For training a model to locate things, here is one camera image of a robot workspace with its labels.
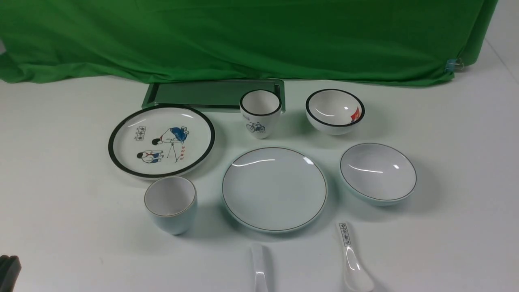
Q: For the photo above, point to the green rectangular tray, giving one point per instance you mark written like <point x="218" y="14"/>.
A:
<point x="210" y="96"/>

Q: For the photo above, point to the blue binder clip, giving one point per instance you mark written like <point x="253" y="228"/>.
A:
<point x="454" y="65"/>

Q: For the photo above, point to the black-rimmed small white bowl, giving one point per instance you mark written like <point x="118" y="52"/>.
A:
<point x="334" y="111"/>

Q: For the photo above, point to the white spoon with characters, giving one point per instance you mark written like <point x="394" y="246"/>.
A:
<point x="355" y="277"/>

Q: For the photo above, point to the white bicycle cup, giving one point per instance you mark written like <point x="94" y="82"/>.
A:
<point x="261" y="110"/>

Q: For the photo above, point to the pale blue handleless cup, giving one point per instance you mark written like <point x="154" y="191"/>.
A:
<point x="172" y="204"/>

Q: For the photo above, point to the green backdrop cloth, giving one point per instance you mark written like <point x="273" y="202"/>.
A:
<point x="389" y="42"/>

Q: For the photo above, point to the pale blue flat plate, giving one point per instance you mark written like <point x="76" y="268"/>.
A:
<point x="274" y="190"/>

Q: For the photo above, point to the plain white ceramic spoon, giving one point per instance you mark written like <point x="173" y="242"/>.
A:
<point x="259" y="268"/>

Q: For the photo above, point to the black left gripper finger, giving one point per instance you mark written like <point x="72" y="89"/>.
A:
<point x="10" y="268"/>

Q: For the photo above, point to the pale blue wide bowl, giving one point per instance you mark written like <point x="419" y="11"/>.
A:
<point x="377" y="174"/>

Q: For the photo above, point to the black-rimmed illustrated plate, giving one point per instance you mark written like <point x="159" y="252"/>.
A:
<point x="161" y="141"/>

